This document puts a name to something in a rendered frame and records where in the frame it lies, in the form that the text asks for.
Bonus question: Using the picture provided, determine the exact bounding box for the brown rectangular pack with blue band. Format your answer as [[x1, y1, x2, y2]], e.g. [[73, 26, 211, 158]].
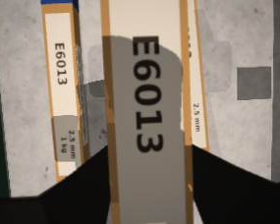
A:
[[188, 0, 209, 152]]

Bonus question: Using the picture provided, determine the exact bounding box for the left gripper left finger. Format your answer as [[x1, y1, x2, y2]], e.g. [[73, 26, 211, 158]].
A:
[[0, 145, 111, 224]]

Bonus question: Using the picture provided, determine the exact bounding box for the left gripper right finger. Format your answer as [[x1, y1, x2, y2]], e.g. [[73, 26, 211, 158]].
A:
[[192, 144, 280, 224]]

